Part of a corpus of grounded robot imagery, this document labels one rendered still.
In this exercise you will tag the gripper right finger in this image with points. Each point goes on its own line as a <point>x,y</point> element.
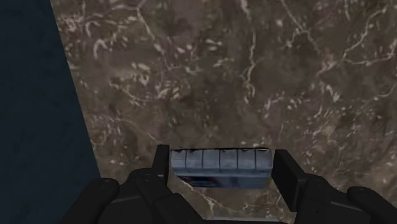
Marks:
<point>313,195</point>

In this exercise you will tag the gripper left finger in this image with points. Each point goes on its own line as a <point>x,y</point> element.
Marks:
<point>145,192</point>

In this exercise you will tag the grey ridged rectangular box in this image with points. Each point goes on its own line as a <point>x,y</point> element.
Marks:
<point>221,167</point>

